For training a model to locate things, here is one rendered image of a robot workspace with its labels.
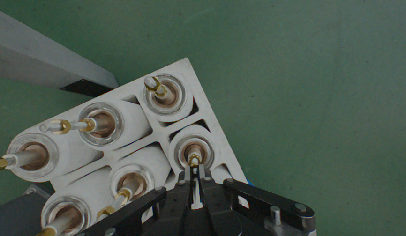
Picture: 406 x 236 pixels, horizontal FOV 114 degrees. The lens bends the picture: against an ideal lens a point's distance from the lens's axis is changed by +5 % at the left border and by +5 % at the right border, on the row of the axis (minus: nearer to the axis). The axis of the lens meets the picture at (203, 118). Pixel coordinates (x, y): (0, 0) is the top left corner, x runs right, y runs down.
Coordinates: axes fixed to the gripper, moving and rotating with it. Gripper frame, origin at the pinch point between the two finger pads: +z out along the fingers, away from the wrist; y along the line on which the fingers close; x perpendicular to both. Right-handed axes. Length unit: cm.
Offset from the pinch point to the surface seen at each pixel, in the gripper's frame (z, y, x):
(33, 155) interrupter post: 9.0, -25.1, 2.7
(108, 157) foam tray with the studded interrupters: 17.2, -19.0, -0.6
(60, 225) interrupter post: 7.8, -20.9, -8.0
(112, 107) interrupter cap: 9.8, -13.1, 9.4
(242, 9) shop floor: 35, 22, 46
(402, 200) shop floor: 35, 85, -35
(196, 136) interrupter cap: 9.8, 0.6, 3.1
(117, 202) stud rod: 4.7, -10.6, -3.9
